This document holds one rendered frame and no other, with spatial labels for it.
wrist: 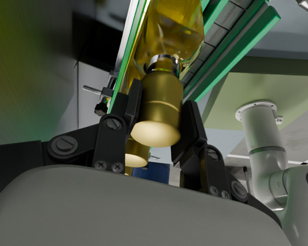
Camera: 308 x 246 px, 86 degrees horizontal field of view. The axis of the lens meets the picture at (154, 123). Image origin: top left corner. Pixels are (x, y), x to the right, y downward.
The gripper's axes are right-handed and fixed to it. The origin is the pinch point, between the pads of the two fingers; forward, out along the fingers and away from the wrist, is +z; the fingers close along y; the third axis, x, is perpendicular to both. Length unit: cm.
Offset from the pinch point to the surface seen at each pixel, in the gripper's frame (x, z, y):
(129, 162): -6.2, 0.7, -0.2
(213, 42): 1.7, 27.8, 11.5
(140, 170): -210, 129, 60
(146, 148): -4.4, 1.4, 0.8
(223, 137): -39, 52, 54
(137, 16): 1.6, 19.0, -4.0
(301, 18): 13, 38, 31
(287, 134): -68, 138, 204
